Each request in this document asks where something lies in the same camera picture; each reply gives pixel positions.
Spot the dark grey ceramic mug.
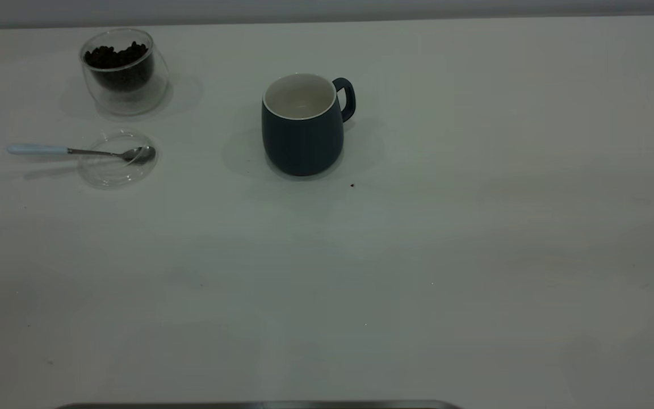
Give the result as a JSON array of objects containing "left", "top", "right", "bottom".
[{"left": 261, "top": 73, "right": 357, "bottom": 177}]

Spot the spoon with pale blue handle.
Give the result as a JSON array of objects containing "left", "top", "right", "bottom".
[{"left": 7, "top": 143, "right": 156, "bottom": 166}]

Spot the coffee bean pile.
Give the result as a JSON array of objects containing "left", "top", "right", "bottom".
[{"left": 84, "top": 41, "right": 154, "bottom": 91}]

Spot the small clear glass dish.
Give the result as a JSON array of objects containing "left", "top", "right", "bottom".
[{"left": 77, "top": 130, "right": 160, "bottom": 189}]

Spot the double-wall glass cup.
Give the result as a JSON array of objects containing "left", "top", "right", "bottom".
[{"left": 79, "top": 28, "right": 170, "bottom": 116}]

